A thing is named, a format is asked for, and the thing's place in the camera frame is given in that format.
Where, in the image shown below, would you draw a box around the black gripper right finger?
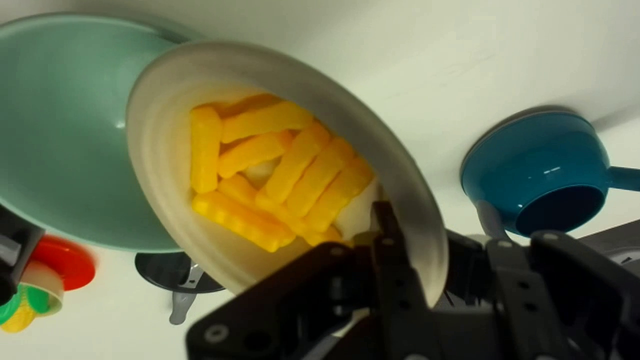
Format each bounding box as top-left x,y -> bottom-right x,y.
484,229 -> 640,360

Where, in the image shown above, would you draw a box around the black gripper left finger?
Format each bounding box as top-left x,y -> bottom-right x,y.
184,198 -> 429,360

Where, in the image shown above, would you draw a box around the yellow toy potato fries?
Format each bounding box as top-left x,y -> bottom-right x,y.
188,95 -> 377,254

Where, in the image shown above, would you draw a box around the white bowl of yellow fries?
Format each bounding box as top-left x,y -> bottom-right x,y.
125,41 -> 450,309

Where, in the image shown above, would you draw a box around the mint green bowl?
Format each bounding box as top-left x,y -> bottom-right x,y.
0,14 -> 202,254

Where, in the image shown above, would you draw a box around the dark grey toy pan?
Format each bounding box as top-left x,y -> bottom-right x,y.
134,251 -> 225,328

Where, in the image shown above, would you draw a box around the green yellow toy vegetable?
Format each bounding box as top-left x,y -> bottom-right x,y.
0,259 -> 67,337

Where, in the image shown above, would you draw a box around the black toy saucepan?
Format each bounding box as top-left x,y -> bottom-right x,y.
0,205 -> 45,309

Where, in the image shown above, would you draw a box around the teal kettle grey handle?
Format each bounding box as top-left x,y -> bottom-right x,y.
458,106 -> 640,241

